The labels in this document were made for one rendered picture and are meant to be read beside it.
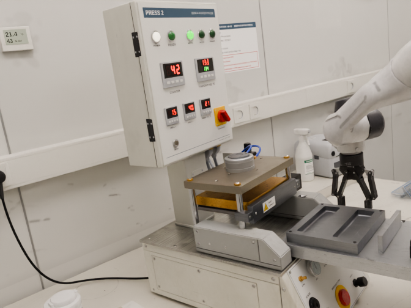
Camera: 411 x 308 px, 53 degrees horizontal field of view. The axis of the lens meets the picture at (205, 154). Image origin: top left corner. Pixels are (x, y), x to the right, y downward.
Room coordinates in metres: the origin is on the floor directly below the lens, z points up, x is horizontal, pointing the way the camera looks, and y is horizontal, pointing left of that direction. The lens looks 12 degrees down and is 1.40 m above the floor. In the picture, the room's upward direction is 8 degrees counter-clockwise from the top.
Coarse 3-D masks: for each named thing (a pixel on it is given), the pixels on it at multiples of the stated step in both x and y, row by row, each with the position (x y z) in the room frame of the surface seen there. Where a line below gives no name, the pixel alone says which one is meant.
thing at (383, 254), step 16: (384, 224) 0.90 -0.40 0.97; (400, 224) 0.87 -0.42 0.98; (384, 240) 0.78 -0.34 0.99; (400, 240) 0.81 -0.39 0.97; (304, 256) 0.84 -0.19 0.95; (320, 256) 0.82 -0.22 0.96; (336, 256) 0.80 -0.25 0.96; (352, 256) 0.77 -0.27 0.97; (368, 256) 0.77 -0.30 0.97; (384, 256) 0.76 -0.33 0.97; (400, 256) 0.75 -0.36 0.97; (368, 272) 0.75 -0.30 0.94; (384, 272) 0.73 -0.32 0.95; (400, 272) 0.71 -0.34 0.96
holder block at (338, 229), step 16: (320, 208) 0.99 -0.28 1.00; (336, 208) 0.99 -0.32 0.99; (352, 208) 0.97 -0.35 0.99; (368, 208) 0.95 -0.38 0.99; (304, 224) 0.91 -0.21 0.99; (320, 224) 0.93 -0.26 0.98; (336, 224) 0.89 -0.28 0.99; (352, 224) 0.91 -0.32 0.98; (368, 224) 0.86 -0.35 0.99; (288, 240) 0.88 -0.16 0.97; (304, 240) 0.85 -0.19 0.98; (320, 240) 0.83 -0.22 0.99; (336, 240) 0.81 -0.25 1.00; (352, 240) 0.80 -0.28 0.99; (368, 240) 0.83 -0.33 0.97
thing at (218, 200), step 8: (264, 184) 1.07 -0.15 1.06; (272, 184) 1.06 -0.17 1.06; (280, 184) 1.06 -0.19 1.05; (208, 192) 1.06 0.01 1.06; (216, 192) 1.05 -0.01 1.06; (224, 192) 1.04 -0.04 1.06; (248, 192) 1.01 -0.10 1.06; (256, 192) 1.00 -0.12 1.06; (264, 192) 1.00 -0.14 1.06; (200, 200) 1.04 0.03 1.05; (208, 200) 1.02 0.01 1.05; (216, 200) 1.00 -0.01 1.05; (224, 200) 0.99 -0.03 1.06; (232, 200) 0.97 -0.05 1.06; (248, 200) 0.95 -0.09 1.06; (200, 208) 1.04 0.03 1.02; (208, 208) 1.02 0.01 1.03; (216, 208) 1.01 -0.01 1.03; (224, 208) 0.99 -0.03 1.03; (232, 208) 0.97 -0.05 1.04
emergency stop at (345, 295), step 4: (340, 292) 0.90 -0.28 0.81; (344, 292) 0.90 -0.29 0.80; (340, 296) 0.89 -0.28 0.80; (344, 296) 0.90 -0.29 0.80; (348, 296) 0.90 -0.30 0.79; (340, 300) 0.89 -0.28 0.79; (344, 300) 0.89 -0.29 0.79; (348, 300) 0.90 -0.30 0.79; (344, 304) 0.88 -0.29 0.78; (348, 304) 0.89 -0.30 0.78
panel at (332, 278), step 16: (288, 272) 0.83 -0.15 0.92; (304, 272) 0.87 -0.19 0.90; (336, 272) 0.94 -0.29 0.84; (352, 272) 0.98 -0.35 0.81; (304, 288) 0.84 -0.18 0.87; (320, 288) 0.87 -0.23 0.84; (336, 288) 0.91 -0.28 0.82; (352, 288) 0.95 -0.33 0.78; (304, 304) 0.81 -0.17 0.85; (320, 304) 0.84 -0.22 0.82; (336, 304) 0.88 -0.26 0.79; (352, 304) 0.91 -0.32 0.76
